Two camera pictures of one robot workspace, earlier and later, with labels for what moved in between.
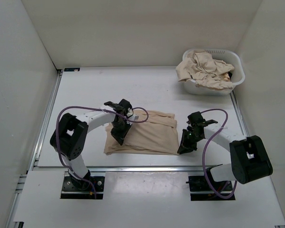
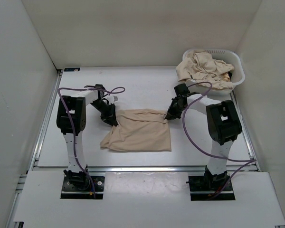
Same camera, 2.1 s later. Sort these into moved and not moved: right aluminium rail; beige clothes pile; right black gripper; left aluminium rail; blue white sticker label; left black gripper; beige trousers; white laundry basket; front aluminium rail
Moved: left black gripper; right black gripper; beige trousers
Not moved: left aluminium rail; front aluminium rail; blue white sticker label; white laundry basket; right aluminium rail; beige clothes pile
